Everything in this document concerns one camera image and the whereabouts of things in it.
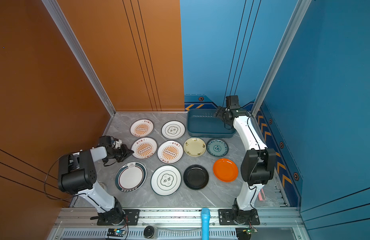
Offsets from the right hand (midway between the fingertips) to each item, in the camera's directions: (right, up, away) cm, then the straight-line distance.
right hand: (219, 115), depth 90 cm
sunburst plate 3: (-31, -24, +6) cm, 40 cm away
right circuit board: (+10, -56, -21) cm, 61 cm away
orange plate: (+3, -33, -4) cm, 33 cm away
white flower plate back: (-30, -9, +18) cm, 37 cm away
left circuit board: (-53, -58, -20) cm, 81 cm away
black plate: (-14, -37, -3) cm, 40 cm away
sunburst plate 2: (-48, -22, +9) cm, 54 cm away
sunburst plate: (-54, -8, +19) cm, 57 cm away
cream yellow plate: (-15, -21, +9) cm, 27 cm away
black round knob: (-35, -51, -28) cm, 68 cm away
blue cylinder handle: (-11, -51, -20) cm, 56 cm away
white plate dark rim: (-53, -37, -3) cm, 65 cm away
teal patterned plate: (+1, -21, +9) cm, 23 cm away
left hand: (-55, -23, +6) cm, 60 cm away
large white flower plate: (-32, -38, -6) cm, 50 cm away
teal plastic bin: (-9, -5, +26) cm, 28 cm away
